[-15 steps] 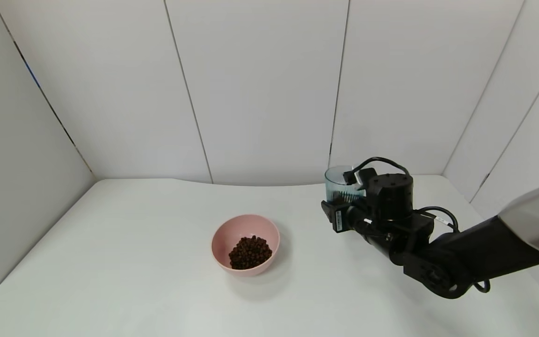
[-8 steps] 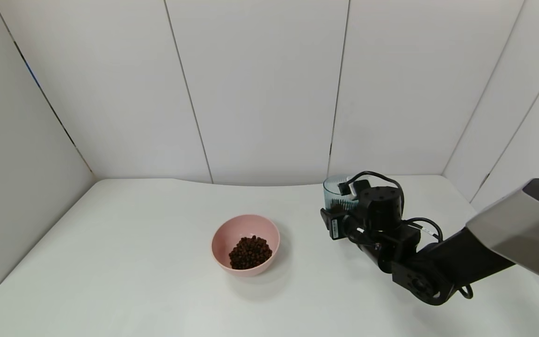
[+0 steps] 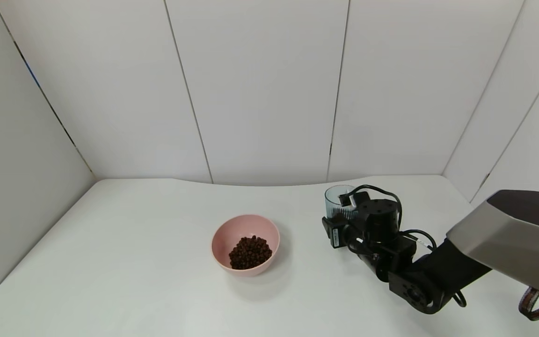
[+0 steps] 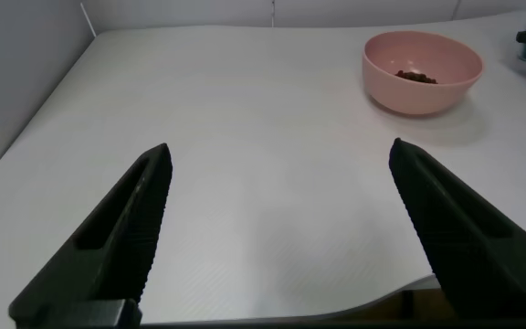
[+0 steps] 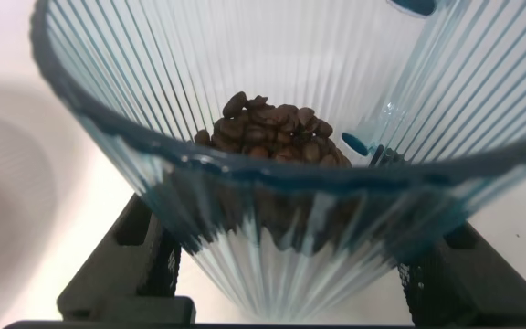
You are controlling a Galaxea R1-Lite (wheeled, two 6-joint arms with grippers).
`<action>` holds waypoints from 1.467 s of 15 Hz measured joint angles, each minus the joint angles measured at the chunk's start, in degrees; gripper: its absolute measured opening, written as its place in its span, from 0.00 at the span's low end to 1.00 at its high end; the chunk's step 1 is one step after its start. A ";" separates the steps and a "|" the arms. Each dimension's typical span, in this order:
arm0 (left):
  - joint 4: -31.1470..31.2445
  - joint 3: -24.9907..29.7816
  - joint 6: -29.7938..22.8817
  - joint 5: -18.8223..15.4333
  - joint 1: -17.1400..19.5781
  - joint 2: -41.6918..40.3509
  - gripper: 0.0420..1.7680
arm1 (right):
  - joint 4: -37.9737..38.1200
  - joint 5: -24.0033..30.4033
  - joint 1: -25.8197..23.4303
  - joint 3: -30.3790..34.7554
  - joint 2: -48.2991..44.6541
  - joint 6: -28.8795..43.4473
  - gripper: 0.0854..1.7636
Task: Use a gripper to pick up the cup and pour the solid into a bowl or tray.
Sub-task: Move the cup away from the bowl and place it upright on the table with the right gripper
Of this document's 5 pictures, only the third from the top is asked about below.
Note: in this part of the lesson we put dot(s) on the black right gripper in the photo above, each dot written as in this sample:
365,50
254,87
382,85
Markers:
335,238

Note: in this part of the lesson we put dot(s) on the ribbed blue transparent cup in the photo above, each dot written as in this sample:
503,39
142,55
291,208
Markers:
335,199

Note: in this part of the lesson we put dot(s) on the roasted coffee beans pile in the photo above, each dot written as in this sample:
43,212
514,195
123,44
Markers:
251,252

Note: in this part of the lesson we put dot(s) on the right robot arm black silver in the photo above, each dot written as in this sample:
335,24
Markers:
438,276

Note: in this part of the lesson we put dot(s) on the pink bowl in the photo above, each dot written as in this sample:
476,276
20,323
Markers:
225,234

